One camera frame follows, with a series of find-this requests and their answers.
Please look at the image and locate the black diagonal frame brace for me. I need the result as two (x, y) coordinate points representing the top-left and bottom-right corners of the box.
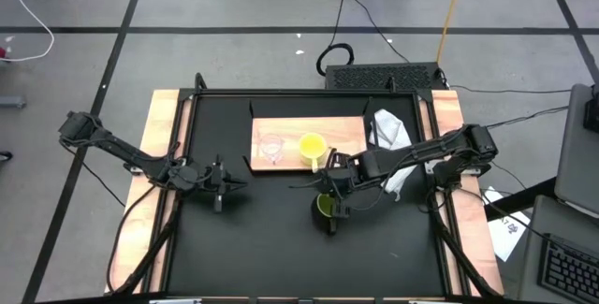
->
(426, 190), (503, 299)
(111, 190), (183, 296)

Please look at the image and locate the black computer case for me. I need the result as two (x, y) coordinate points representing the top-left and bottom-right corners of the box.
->
(323, 61), (446, 92)

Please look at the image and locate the black mug with green inside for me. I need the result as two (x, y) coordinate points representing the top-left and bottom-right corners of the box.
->
(310, 190), (343, 238)

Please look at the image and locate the white cloth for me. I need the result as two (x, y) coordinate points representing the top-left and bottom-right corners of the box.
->
(367, 108), (418, 203)

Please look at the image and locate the grey desk foot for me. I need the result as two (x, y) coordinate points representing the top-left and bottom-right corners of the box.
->
(0, 95), (27, 109)

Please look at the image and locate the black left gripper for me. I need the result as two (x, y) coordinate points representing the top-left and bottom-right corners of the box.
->
(198, 155), (249, 213)

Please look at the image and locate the black desk leg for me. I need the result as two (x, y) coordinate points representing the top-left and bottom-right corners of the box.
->
(484, 176), (558, 222)

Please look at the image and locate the black box device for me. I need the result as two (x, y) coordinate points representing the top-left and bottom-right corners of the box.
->
(582, 96), (599, 135)

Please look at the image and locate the yellow mug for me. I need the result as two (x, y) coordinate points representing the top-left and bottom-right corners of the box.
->
(298, 131), (335, 175)

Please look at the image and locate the wooden shelf with black frame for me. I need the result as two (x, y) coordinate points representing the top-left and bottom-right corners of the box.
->
(241, 97), (376, 175)

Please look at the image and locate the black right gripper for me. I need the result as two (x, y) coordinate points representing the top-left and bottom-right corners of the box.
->
(289, 152), (371, 220)

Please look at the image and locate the yellow cable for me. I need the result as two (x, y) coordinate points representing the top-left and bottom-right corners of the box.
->
(434, 0), (469, 65)

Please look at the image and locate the grey desk platform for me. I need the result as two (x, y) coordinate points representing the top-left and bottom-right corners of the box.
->
(553, 82), (599, 217)

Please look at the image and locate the clear glass mug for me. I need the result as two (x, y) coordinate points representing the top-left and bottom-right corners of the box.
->
(259, 133), (285, 166)

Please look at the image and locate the white paper sheet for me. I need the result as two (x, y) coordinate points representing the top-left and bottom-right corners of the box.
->
(480, 185), (533, 264)

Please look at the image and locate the white cable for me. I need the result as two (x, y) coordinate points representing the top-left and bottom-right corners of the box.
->
(0, 0), (56, 64)

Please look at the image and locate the grey keyboard desk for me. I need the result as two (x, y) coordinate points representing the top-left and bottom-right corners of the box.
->
(514, 194), (599, 304)

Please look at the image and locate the black coiled cable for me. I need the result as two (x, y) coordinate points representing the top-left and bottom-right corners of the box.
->
(314, 42), (356, 78)

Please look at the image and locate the black keyboard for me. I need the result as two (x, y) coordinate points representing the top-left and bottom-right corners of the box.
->
(536, 233), (599, 304)

